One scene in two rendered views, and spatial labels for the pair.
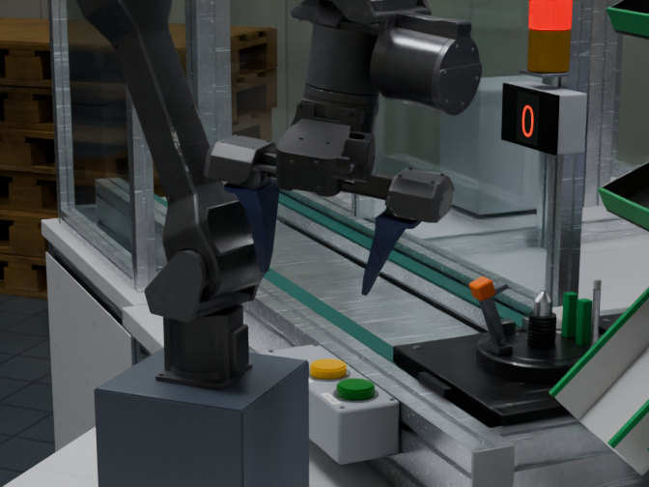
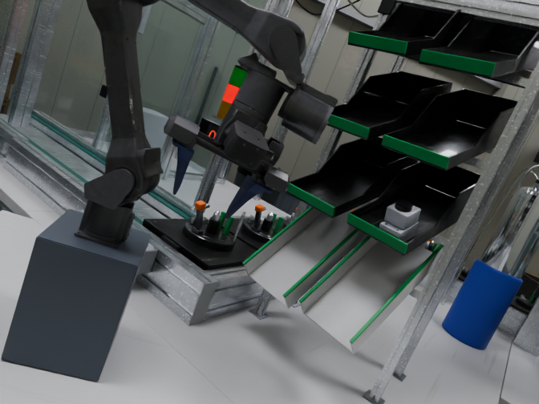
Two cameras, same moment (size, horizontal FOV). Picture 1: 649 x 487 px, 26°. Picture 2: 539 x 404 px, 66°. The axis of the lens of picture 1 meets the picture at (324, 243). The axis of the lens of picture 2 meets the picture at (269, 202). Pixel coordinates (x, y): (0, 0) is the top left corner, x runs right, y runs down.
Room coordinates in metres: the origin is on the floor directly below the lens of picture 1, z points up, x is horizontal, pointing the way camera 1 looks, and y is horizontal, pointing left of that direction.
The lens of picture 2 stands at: (0.54, 0.27, 1.33)
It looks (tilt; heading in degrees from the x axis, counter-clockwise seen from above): 11 degrees down; 325
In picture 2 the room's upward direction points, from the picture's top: 22 degrees clockwise
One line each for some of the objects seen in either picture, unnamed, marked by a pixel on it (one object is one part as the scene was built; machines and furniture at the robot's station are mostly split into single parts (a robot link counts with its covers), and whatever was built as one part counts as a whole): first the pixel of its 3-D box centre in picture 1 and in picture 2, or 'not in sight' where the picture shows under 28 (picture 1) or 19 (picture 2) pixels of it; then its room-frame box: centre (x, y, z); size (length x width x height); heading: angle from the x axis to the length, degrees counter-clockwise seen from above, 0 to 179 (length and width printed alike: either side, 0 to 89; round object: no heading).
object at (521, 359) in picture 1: (541, 354); (209, 235); (1.45, -0.24, 0.98); 0.14 x 0.14 x 0.02
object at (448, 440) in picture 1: (311, 356); (92, 212); (1.64, 0.02, 0.91); 0.89 x 0.06 x 0.11; 24
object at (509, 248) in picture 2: not in sight; (526, 219); (1.23, -1.21, 1.32); 0.14 x 0.14 x 0.38
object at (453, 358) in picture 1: (540, 371); (207, 241); (1.45, -0.24, 0.96); 0.24 x 0.24 x 0.02; 24
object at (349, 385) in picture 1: (355, 392); not in sight; (1.38, -0.03, 0.96); 0.04 x 0.04 x 0.02
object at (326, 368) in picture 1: (327, 372); not in sight; (1.44, 0.00, 0.96); 0.04 x 0.04 x 0.02
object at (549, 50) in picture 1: (549, 49); (227, 111); (1.67, -0.27, 1.29); 0.05 x 0.05 x 0.05
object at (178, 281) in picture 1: (209, 274); (122, 182); (1.16, 0.10, 1.15); 0.09 x 0.07 x 0.06; 143
